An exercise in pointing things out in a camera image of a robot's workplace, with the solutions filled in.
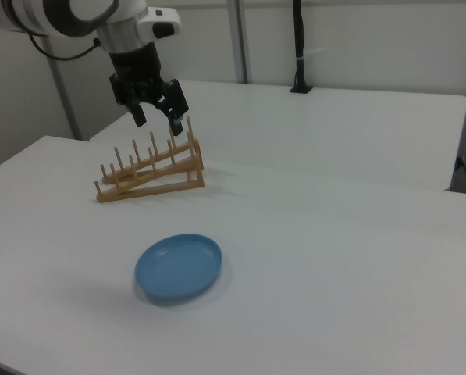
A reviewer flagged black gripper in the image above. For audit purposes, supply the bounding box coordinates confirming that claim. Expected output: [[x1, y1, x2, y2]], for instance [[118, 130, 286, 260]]
[[108, 41, 190, 137]]

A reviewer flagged blue plastic plate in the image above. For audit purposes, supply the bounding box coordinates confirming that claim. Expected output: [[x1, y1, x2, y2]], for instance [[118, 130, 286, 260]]
[[133, 233, 224, 302]]

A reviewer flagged wooden plate rack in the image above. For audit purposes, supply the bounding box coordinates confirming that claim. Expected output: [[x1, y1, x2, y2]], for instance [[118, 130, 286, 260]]
[[93, 116, 206, 205]]

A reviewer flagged grey metal frame post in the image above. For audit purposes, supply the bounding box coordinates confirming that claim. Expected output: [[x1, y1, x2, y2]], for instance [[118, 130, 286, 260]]
[[44, 54, 82, 141], [227, 0, 254, 84]]

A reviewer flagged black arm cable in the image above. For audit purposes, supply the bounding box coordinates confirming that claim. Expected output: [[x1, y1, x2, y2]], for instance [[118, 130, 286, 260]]
[[27, 33, 101, 62]]

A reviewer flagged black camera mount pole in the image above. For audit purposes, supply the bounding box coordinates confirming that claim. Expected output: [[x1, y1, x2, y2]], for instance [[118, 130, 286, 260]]
[[289, 0, 315, 95]]

